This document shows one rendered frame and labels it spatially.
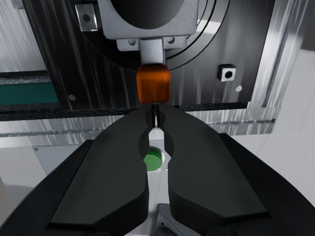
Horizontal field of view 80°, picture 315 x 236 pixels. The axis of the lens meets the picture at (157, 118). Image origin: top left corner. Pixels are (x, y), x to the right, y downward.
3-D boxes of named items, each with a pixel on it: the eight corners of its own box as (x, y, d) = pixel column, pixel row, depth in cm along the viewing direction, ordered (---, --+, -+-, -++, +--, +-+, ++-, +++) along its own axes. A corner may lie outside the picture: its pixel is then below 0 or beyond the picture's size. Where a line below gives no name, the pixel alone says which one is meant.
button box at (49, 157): (168, 147, 37) (171, 172, 31) (61, 153, 37) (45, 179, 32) (168, 117, 33) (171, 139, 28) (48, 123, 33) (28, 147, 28)
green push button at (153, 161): (162, 162, 32) (162, 171, 30) (138, 163, 32) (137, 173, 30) (161, 143, 29) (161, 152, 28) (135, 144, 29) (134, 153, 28)
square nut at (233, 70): (231, 77, 22) (234, 81, 21) (217, 78, 22) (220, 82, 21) (233, 64, 21) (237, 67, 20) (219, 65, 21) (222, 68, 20)
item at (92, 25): (102, 28, 17) (98, 31, 16) (86, 29, 17) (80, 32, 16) (97, 3, 16) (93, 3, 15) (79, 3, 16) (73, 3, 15)
